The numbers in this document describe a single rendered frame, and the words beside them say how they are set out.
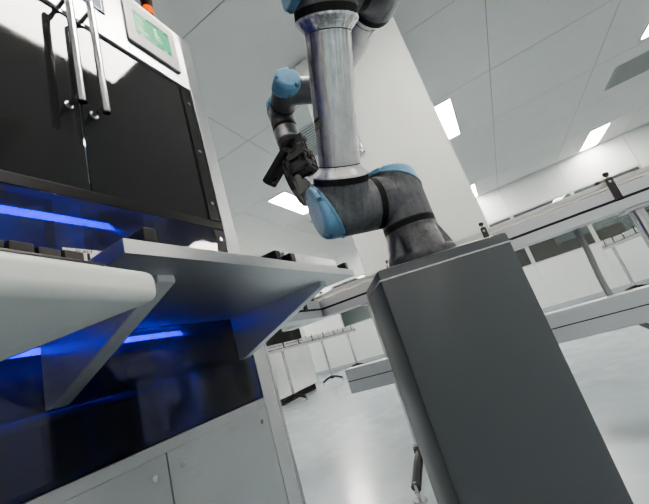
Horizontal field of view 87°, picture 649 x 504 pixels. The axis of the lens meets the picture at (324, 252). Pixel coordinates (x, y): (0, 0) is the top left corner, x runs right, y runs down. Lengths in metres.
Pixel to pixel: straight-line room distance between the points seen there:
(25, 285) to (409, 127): 2.45
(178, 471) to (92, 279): 0.70
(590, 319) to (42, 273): 1.67
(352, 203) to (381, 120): 2.01
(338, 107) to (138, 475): 0.82
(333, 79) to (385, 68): 2.18
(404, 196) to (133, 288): 0.56
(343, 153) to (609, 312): 1.31
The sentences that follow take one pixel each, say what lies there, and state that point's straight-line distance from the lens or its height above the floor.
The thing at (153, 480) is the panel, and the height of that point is 0.54.
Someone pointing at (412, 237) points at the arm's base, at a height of 0.84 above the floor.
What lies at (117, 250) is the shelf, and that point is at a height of 0.87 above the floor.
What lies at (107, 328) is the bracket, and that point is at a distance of 0.65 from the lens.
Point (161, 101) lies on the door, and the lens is 1.44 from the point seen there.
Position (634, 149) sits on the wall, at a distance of 9.57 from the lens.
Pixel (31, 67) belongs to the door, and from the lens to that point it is 1.19.
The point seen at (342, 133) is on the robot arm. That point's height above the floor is 1.05.
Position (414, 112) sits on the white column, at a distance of 2.62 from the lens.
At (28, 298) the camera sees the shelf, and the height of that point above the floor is 0.78.
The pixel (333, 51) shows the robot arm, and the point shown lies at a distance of 0.70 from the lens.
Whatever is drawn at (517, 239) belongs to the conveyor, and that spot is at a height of 0.87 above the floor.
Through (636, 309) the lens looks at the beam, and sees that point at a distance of 1.73.
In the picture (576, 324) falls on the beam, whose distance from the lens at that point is 1.70.
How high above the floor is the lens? 0.69
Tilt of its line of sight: 15 degrees up
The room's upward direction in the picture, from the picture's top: 18 degrees counter-clockwise
